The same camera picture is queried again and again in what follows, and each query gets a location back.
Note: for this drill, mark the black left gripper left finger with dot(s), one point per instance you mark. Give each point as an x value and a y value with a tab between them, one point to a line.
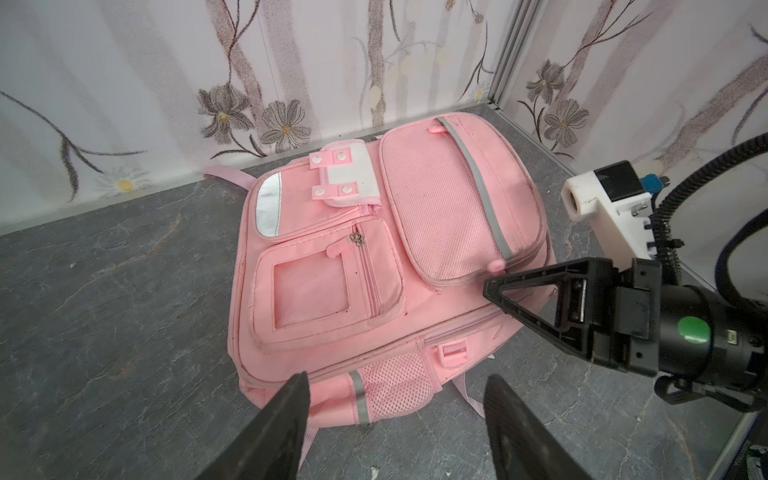
270	446

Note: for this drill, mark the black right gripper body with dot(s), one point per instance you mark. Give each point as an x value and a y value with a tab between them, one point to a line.
620	315

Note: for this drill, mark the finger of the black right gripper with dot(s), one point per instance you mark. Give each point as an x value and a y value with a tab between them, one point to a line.
556	302

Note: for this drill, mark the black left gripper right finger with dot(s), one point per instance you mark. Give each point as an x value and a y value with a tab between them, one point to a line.
521	446

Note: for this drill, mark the pink student backpack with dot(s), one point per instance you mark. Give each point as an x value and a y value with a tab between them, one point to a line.
362	264

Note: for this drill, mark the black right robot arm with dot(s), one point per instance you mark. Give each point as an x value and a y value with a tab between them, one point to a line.
713	343

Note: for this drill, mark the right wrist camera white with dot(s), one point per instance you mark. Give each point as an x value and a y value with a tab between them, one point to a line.
617	207

